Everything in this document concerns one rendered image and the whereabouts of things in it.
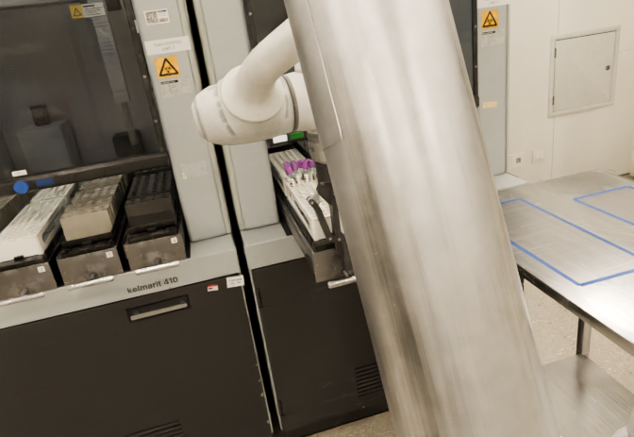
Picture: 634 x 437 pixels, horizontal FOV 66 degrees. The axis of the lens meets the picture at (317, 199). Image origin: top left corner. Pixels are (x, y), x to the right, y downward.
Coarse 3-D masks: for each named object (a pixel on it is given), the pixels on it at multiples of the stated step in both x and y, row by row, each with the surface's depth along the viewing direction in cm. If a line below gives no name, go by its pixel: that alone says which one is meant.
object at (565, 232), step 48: (528, 192) 112; (576, 192) 108; (624, 192) 105; (528, 240) 91; (576, 240) 88; (624, 240) 86; (576, 288) 74; (624, 288) 73; (624, 336) 63; (576, 384) 126; (576, 432) 113
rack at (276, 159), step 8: (280, 152) 157; (288, 152) 156; (296, 152) 155; (272, 160) 149; (280, 160) 148; (288, 160) 147; (296, 160) 146; (272, 168) 154; (280, 168) 142; (280, 176) 135; (280, 184) 138
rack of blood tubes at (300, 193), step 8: (288, 184) 125; (296, 184) 124; (304, 184) 124; (312, 184) 123; (288, 192) 126; (296, 192) 119; (304, 192) 120; (312, 192) 118; (296, 200) 115; (304, 200) 114; (320, 200) 111; (296, 208) 119; (304, 208) 108; (312, 208) 108; (328, 208) 106; (304, 216) 119; (312, 216) 104; (328, 216) 102; (304, 224) 111; (312, 224) 102; (328, 224) 102; (312, 232) 103; (320, 232) 103
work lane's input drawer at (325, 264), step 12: (276, 192) 139; (276, 204) 142; (288, 204) 126; (288, 216) 123; (300, 228) 113; (300, 240) 111; (312, 240) 103; (324, 240) 103; (312, 252) 101; (324, 252) 100; (336, 252) 101; (312, 264) 101; (324, 264) 101; (336, 264) 102; (324, 276) 102; (336, 276) 103; (348, 276) 100
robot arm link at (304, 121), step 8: (296, 64) 85; (296, 72) 85; (288, 80) 83; (296, 80) 83; (296, 88) 82; (304, 88) 82; (296, 96) 82; (304, 96) 82; (296, 104) 82; (304, 104) 82; (296, 112) 82; (304, 112) 83; (296, 120) 83; (304, 120) 84; (312, 120) 84; (296, 128) 85; (304, 128) 86; (312, 128) 86
